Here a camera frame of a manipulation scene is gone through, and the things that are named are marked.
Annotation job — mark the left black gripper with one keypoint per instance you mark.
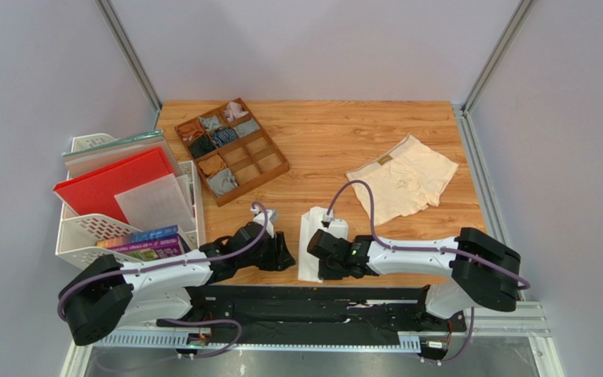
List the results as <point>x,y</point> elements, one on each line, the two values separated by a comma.
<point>279,259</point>

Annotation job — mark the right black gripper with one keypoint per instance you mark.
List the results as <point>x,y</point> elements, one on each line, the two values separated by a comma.
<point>319,246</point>

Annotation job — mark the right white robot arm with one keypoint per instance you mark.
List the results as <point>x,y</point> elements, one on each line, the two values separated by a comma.
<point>479,270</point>

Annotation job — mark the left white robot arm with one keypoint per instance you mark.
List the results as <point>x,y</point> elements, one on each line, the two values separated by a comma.
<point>109,294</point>

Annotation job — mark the grey rolled cloth lower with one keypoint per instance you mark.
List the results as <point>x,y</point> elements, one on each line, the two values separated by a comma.
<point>222,182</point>

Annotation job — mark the grey rolled cloth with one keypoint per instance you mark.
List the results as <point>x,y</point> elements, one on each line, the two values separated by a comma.
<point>210,123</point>
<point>222,182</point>
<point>246,128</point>

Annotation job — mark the beige boxer shorts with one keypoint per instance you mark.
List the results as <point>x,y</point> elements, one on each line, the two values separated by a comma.
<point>407,179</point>

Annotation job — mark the purple book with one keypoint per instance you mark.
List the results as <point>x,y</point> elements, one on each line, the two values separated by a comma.
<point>150,245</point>

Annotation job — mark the brown compartment organizer box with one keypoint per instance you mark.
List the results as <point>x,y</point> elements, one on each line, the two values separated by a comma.
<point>254,159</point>

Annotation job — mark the orange rolled cloth lower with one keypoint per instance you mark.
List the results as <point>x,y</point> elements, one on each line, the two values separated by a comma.
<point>212,165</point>

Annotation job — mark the orange rolled cloth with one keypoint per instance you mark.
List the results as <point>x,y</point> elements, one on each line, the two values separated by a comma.
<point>212,165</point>
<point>190,130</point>

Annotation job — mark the translucent white folder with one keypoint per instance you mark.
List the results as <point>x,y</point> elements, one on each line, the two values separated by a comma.
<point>163,202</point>

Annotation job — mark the grey rolled cloth right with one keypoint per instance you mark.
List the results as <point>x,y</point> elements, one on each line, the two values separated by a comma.
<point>246,128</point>

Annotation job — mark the striped blue rolled cloth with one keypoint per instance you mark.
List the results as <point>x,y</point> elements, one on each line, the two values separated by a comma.
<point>224,136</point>

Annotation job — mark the black rolled cloth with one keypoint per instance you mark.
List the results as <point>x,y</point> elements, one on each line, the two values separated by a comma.
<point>201,146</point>

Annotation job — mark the grey rolled cloth top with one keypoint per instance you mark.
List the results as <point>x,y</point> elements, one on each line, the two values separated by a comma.
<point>210,123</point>

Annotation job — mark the orange rolled cloth top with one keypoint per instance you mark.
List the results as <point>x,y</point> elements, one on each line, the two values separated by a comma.
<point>190,130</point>

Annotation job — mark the pink rolled cloth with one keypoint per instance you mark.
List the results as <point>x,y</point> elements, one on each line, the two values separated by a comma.
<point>233,111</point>

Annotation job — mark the red folder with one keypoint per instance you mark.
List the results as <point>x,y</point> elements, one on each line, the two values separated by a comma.
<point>95,192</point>

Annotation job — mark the white file rack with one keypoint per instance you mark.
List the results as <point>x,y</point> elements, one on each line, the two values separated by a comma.
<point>78,235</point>

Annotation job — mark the grey folder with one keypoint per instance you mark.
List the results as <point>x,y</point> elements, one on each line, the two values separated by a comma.
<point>94,151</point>

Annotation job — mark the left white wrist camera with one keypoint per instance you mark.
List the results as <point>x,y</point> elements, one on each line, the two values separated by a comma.
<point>264,216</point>

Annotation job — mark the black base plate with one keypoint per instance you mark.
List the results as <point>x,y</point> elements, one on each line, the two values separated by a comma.
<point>292,307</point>

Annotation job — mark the white slotted cable duct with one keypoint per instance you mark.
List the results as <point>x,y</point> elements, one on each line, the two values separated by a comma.
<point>351,339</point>

